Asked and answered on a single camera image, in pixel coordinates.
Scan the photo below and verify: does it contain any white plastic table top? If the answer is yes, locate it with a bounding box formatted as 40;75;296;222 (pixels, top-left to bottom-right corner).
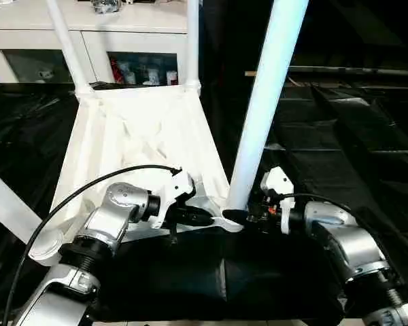
28;84;250;268

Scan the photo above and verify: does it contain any grey ornament on cabinet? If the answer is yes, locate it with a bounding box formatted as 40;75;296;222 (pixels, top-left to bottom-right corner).
89;0;122;10

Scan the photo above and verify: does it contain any red packet in cabinet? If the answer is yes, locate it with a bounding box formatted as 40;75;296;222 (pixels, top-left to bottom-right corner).
109;58;120;83

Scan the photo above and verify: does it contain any black backdrop cloth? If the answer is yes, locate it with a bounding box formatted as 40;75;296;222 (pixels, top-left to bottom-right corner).
200;0;408;81

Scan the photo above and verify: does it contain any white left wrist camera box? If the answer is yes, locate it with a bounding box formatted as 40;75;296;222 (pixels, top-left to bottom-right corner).
152;167;197;231

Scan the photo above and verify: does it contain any black glossy mat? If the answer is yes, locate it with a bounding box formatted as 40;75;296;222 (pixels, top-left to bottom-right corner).
0;79;408;323

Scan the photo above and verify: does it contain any white plastic table leg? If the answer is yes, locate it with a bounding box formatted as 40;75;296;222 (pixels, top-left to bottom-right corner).
45;0;97;98
223;0;310;214
185;0;203;92
0;164;44;246

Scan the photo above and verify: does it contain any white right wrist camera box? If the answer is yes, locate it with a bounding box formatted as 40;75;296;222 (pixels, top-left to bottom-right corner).
260;166;296;236

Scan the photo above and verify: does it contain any white cabinet with glass doors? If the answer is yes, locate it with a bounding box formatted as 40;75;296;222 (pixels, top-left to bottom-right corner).
0;0;192;86

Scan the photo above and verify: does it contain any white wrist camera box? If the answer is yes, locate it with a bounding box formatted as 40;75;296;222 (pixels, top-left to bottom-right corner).
152;167;197;231
260;166;296;236

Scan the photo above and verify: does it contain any black long pole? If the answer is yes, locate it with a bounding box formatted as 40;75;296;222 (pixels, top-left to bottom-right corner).
286;65;408;77

